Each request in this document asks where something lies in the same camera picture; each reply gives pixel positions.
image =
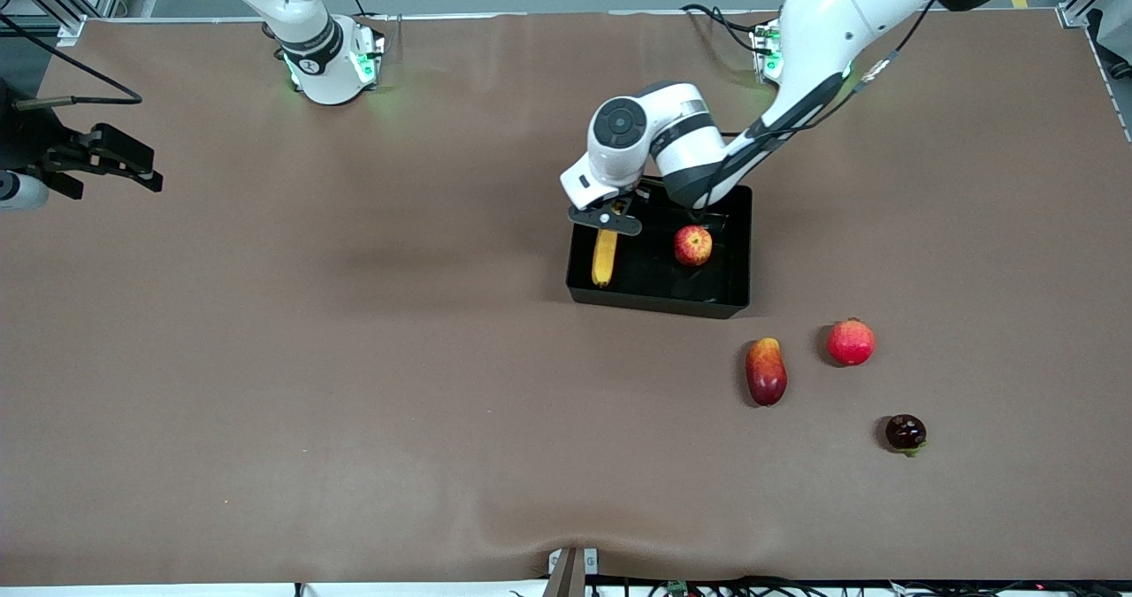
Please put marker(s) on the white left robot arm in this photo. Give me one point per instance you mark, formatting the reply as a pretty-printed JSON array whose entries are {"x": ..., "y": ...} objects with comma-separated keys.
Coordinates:
[{"x": 822, "y": 31}]

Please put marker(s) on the dark purple mangosteen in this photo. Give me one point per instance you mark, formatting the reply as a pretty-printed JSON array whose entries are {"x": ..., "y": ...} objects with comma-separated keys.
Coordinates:
[{"x": 905, "y": 432}]

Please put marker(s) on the silver table edge bracket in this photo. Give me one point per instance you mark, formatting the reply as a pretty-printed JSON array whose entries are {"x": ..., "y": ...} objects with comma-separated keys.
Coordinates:
[{"x": 570, "y": 570}]

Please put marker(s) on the black plastic box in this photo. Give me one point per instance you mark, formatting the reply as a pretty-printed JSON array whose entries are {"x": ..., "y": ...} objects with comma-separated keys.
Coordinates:
[{"x": 654, "y": 287}]

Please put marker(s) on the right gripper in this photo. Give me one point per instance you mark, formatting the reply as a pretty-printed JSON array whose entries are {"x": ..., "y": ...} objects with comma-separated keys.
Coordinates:
[{"x": 35, "y": 148}]

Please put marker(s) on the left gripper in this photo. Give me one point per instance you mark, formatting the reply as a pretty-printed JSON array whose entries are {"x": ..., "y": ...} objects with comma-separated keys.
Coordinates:
[{"x": 629, "y": 193}]

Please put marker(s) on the brown table cover mat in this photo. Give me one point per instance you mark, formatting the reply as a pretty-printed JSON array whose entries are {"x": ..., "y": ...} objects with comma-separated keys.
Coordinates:
[{"x": 354, "y": 402}]

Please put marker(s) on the red yellow apple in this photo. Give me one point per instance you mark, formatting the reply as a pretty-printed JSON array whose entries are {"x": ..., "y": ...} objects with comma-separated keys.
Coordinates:
[{"x": 693, "y": 245}]

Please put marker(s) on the red pomegranate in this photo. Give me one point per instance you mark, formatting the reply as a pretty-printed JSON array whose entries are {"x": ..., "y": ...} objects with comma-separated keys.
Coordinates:
[{"x": 851, "y": 342}]

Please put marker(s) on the yellow banana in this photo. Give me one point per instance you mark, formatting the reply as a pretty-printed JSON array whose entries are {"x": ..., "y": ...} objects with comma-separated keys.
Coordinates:
[{"x": 604, "y": 261}]

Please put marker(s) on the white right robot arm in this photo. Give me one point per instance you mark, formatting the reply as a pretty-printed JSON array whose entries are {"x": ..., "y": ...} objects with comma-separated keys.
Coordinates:
[{"x": 309, "y": 49}]

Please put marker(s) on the red yellow mango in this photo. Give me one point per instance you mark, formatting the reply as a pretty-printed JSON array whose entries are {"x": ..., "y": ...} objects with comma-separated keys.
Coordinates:
[{"x": 766, "y": 374}]

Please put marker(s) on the small green circuit board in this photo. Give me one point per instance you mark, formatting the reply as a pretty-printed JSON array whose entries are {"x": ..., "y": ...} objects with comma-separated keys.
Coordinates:
[{"x": 677, "y": 586}]

